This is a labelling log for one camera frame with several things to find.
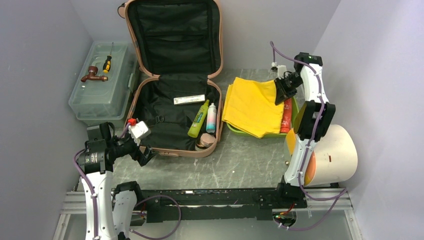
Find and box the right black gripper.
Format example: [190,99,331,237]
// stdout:
[274,72,304,106]

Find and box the green plastic tray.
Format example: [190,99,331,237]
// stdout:
[226,97,299,138]

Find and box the red printed package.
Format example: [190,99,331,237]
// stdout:
[280,98,293,134]

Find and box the yellow cloth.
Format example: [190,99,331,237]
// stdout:
[221,77,284,139]

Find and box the cream appliance with orange rim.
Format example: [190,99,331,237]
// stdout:
[283,124,358,187]

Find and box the pink hard-shell suitcase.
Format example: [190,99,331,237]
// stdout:
[118,0,224,158]

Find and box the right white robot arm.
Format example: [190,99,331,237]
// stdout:
[274,52,336,208]

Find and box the green yellow bottle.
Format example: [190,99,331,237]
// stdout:
[187,99,210,138]

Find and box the pink hexagonal lid jar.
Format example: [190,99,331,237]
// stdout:
[196,133,216,149]

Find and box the pink blue spray bottle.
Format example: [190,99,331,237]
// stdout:
[205,103,217,134]

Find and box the translucent plastic toolbox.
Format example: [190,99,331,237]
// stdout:
[68,41,139,128]

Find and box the white cosmetic box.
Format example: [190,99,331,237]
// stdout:
[173,94,206,106]

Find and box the yellow black screwdriver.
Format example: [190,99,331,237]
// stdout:
[102,42,114,74]

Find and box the brown brass faucet valve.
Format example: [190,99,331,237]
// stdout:
[80,65,108,83]

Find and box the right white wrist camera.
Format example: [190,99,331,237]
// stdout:
[271,61,287,79]

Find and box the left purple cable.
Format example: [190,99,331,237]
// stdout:
[72,125,183,240]

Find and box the purple cable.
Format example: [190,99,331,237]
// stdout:
[268,41,349,232]
[72,125,183,240]

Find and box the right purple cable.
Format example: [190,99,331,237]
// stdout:
[268,41,349,232]

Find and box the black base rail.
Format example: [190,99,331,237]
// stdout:
[135,186,308,223]

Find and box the aluminium frame profile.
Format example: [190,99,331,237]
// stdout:
[52,187,364,240]

